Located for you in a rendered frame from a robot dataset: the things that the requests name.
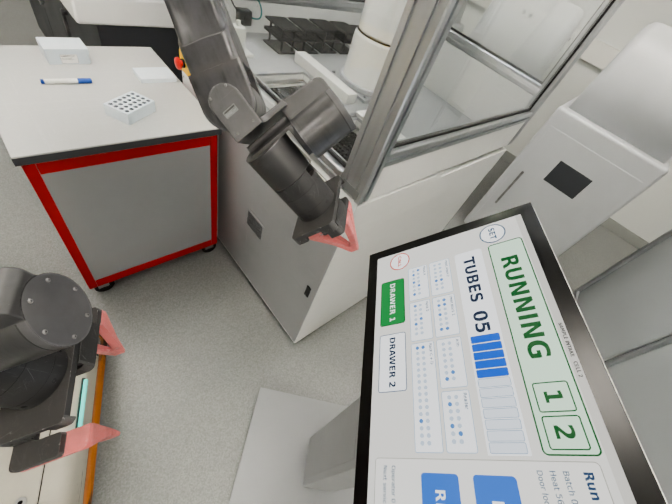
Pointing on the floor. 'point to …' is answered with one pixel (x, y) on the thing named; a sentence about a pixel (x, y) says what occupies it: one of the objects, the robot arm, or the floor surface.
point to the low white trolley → (111, 159)
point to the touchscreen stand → (298, 452)
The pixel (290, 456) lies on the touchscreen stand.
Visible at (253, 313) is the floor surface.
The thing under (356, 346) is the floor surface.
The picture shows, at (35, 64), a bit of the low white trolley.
